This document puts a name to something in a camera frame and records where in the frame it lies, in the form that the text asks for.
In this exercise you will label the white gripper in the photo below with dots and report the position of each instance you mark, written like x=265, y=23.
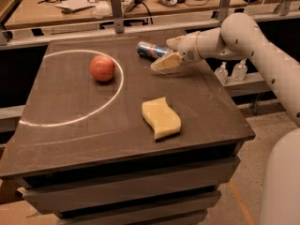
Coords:
x=188, y=47

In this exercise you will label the blue silver redbull can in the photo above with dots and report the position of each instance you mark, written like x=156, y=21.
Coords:
x=150, y=50

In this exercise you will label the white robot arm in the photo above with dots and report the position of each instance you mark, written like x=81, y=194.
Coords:
x=240, y=37

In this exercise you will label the yellow wavy sponge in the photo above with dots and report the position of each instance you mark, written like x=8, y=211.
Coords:
x=161, y=118

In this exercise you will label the clear sanitizer bottle left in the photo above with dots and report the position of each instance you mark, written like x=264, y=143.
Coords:
x=222, y=73

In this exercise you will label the clear sanitizer bottle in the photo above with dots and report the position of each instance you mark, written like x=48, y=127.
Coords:
x=240, y=70
x=222, y=73

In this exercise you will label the red apple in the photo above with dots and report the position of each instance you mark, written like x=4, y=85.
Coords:
x=102, y=68

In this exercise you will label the clear sanitizer bottle right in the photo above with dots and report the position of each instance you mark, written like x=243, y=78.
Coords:
x=240, y=70

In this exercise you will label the dark drawer cabinet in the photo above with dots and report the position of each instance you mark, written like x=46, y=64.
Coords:
x=83, y=151

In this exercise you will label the white paper stack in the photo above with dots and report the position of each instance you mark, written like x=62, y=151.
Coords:
x=75, y=4

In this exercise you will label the grey metal rail frame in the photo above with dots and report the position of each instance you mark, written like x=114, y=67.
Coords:
x=26, y=23

